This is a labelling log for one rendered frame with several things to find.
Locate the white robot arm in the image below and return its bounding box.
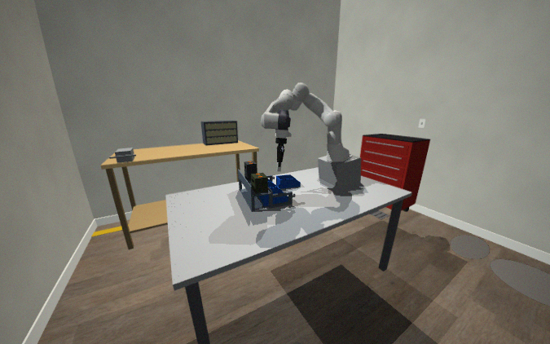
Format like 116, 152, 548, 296
261, 83, 352, 162

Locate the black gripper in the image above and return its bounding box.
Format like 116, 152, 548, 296
275, 138, 287, 171

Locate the olive green case with orange latches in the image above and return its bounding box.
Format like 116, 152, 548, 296
251, 173, 268, 193

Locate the grey shelf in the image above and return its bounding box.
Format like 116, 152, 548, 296
238, 169, 295, 212

